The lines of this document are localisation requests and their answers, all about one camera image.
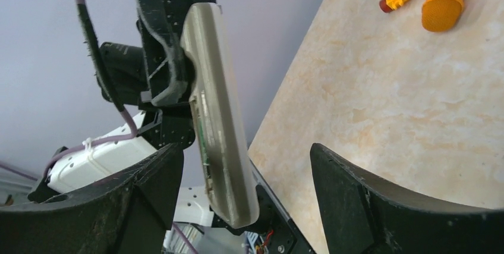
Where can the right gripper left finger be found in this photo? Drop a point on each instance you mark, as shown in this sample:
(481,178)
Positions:
(127,212)

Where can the white air conditioner remote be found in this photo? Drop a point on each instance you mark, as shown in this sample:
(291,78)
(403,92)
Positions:
(230,186)

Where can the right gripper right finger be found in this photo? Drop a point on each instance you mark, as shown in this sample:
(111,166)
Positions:
(364,213)

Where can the orange toy microphone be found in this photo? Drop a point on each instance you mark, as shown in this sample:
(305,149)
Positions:
(441,15)

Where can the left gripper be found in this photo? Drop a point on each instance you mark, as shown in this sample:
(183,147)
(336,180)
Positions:
(169,73)

